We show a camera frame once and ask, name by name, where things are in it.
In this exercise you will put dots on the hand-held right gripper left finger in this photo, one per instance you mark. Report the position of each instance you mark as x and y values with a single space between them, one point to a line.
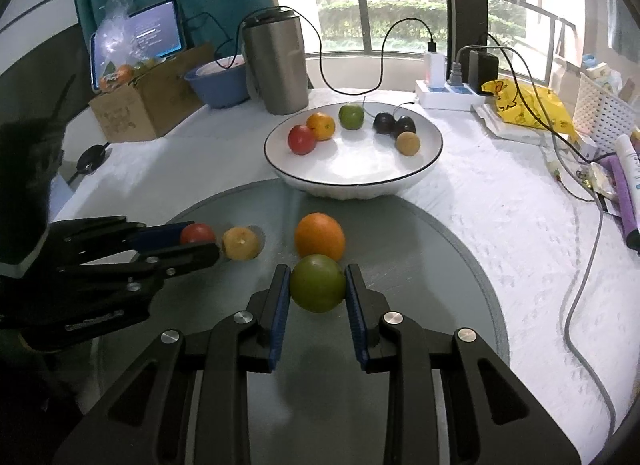
280 315

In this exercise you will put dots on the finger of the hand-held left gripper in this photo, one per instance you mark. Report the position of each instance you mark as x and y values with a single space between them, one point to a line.
160 235
175 260

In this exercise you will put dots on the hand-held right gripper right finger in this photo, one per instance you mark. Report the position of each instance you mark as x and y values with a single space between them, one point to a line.
356 315

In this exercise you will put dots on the small red tomato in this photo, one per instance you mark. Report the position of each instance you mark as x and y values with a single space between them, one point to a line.
197 232

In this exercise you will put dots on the green citrus fruit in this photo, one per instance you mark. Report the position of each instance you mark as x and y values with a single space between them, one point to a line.
317 283
351 116

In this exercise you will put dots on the white plate with dark rim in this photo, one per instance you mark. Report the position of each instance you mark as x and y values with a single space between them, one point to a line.
350 167

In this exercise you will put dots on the yellow brown round fruit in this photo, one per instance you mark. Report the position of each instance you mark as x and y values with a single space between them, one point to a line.
407 143

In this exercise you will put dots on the small orange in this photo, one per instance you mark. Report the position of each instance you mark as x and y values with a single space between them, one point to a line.
321 126
320 236

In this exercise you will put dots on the dark cherry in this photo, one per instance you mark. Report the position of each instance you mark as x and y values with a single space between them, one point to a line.
405 125
384 123

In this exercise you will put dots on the small yellow fruit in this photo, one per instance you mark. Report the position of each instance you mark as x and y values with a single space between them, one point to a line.
240 243

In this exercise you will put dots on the grey round placemat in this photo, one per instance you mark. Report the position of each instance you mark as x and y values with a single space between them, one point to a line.
425 295

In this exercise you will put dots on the black round device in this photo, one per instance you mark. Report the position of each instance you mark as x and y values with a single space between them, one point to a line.
92 160

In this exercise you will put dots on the cardboard box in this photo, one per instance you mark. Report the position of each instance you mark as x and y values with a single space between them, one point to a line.
150 105

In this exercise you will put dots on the blue bowl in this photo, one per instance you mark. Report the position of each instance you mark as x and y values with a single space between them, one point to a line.
215 91

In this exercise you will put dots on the white bowl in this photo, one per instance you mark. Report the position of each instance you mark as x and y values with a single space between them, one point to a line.
222 65

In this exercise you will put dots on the clear plastic bag of fruit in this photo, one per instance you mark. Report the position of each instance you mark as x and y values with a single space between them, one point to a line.
112 40

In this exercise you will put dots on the stainless steel kettle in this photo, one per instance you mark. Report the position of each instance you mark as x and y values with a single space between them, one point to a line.
275 70

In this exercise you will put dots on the tablet with lit screen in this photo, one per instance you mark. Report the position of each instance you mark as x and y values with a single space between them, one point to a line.
155 30

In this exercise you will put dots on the white power strip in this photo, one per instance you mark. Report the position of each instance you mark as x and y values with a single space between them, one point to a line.
440 97

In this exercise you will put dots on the white flat box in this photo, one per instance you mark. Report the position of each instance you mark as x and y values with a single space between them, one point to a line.
500 127

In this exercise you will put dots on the white charger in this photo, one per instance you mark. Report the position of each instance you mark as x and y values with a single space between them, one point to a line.
434 67

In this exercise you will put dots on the yellow plastic bag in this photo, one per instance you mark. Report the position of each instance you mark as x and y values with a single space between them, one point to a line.
530 105

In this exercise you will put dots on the black charger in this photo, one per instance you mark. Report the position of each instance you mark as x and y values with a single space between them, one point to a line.
482 70

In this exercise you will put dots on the purple pouch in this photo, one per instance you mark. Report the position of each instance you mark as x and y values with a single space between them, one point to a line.
627 205

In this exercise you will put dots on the balcony railing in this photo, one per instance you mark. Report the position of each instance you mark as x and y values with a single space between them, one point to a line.
367 15

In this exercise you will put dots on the white tube bottle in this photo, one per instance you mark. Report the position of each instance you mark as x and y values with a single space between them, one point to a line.
630 155

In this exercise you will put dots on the white plastic basket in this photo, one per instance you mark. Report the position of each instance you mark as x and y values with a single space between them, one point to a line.
600 110

